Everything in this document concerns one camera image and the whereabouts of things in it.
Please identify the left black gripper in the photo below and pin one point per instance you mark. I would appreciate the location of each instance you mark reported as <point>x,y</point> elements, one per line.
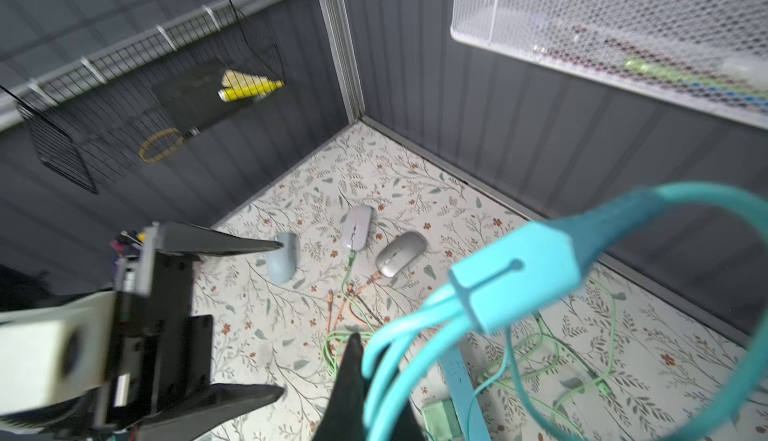
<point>156,385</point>

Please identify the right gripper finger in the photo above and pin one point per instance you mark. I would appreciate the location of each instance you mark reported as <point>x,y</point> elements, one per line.
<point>342,419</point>

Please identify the light green charger plug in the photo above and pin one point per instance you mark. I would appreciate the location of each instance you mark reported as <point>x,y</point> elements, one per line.
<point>441,422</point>

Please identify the pink pen cup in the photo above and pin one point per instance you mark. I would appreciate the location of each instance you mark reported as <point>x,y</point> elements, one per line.
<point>128,243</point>

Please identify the blue power strip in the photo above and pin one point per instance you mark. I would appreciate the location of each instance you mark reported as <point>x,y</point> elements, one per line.
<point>461,389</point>

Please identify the light blue wireless mouse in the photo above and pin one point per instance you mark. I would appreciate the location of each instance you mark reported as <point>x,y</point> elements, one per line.
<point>282,262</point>

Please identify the white wireless mouse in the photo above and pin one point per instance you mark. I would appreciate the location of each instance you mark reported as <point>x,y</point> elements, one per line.
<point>356,227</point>

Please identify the silver grey wireless mouse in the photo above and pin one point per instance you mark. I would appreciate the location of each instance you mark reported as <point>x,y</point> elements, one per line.
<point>399,253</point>

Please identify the black wire wall basket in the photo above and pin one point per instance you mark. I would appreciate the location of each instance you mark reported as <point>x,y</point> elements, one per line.
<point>107,94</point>

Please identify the white wire mesh basket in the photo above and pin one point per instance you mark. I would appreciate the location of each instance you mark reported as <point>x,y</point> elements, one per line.
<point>706,55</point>

